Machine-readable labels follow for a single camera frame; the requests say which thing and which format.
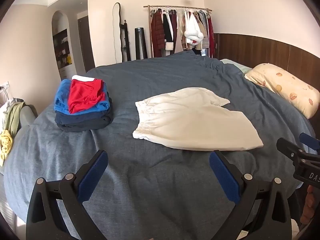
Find light green pillow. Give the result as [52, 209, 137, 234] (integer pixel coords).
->
[220, 58, 253, 74]

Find red shorts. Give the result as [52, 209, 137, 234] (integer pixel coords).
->
[68, 78, 107, 114]

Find metal clothes rack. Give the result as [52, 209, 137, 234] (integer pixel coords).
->
[143, 4, 213, 58]

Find grey-blue duvet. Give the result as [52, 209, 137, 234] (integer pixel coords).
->
[3, 50, 318, 240]

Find grey chair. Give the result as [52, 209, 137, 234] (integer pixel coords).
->
[17, 103, 38, 133]

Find cream pants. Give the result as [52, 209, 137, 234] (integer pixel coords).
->
[132, 87, 264, 152]

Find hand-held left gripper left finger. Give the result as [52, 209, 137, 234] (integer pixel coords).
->
[26, 149, 109, 240]

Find wavy wall mirror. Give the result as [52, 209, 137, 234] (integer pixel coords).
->
[112, 2, 124, 64]

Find yellow crumpled cloth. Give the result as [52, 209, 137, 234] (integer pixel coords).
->
[0, 129, 14, 167]

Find white folded garment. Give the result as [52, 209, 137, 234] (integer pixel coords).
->
[72, 75, 97, 82]

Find white crumpled cloth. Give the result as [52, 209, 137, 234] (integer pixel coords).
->
[0, 99, 16, 130]

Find black tower fan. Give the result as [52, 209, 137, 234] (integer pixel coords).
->
[134, 27, 148, 61]

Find wooden headboard panel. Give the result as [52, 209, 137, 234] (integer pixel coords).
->
[214, 33, 320, 87]

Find navy folded garment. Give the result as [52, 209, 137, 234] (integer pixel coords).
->
[55, 106, 112, 125]

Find dark folded garment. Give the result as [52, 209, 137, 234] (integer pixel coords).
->
[57, 115, 113, 133]

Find arched niche shelf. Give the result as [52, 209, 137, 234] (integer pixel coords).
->
[51, 10, 77, 81]

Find dark wooden door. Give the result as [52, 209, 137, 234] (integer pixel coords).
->
[77, 15, 96, 73]

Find blue folded garment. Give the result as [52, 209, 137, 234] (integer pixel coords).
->
[54, 79, 112, 116]

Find person's right hand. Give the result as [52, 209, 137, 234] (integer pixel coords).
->
[300, 185, 316, 227]

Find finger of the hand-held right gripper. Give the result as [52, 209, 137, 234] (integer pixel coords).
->
[276, 137, 306, 161]
[299, 132, 320, 153]

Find white fluffy garment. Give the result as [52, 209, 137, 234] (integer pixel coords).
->
[184, 29, 203, 46]

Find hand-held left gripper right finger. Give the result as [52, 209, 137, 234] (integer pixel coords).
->
[209, 150, 293, 240]

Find olive green cloth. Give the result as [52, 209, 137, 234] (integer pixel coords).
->
[5, 101, 26, 137]

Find cream floral pillow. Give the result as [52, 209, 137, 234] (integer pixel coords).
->
[244, 63, 317, 119]

